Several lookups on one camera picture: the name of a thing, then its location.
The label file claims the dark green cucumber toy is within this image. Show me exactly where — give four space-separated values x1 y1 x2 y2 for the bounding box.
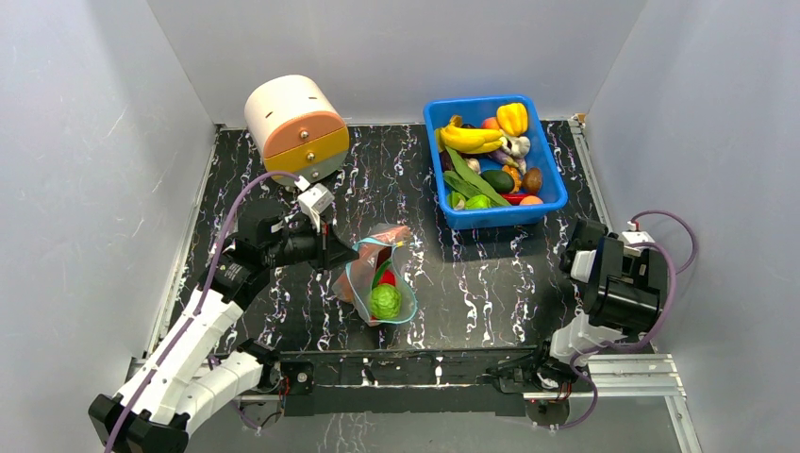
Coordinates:
480 169 516 194

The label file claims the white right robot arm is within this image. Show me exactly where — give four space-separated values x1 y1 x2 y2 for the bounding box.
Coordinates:
531 218 669 391

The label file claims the round pastel drawer cabinet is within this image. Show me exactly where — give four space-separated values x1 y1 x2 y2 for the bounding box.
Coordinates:
243 75 350 182

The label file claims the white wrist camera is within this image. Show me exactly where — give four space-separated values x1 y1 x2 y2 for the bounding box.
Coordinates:
297 184 334 232
620 230 655 249

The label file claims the green leaf vegetable toy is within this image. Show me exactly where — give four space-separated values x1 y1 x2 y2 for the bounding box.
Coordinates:
445 146 510 207

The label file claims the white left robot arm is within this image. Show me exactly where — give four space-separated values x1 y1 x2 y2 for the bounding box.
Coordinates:
88 201 358 452

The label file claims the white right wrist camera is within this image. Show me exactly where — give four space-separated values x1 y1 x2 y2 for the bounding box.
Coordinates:
620 230 655 249

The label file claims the brown potato toy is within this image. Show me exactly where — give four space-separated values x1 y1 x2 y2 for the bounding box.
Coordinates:
521 167 543 195

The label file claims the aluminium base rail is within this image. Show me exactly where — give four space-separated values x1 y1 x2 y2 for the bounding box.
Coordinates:
122 353 701 453

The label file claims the orange round fruit toy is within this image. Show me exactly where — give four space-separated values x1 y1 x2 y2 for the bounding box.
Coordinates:
519 195 543 206

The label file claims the purple eggplant toy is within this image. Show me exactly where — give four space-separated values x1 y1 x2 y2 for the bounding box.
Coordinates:
487 149 527 174

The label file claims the green bean pod toy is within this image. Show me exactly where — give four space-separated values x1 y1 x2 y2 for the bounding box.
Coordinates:
372 260 392 289

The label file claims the clear zip top bag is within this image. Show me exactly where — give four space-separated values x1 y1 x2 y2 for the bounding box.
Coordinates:
333 224 418 327

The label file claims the blue plastic bin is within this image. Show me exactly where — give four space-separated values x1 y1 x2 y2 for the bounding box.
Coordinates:
423 94 568 230

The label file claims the white mushroom toy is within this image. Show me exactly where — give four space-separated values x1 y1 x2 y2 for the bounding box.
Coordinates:
501 136 531 159

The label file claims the yellow bell pepper toy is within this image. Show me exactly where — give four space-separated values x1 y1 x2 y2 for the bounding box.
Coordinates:
495 102 528 137

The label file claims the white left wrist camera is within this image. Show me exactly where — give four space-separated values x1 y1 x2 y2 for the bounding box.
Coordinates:
297 184 334 232

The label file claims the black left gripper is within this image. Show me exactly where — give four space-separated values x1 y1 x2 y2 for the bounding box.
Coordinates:
264 212 359 276

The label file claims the peach apple toy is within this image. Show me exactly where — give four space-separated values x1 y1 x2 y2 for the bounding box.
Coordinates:
481 117 501 130

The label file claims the yellow banana bunch toy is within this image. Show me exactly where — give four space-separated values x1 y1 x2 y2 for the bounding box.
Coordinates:
435 115 505 155

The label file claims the red tomato toy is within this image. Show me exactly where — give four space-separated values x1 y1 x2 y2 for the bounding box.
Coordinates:
376 270 396 287

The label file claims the green custard apple toy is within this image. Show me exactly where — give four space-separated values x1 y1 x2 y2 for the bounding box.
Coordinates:
369 283 402 320
464 194 493 210

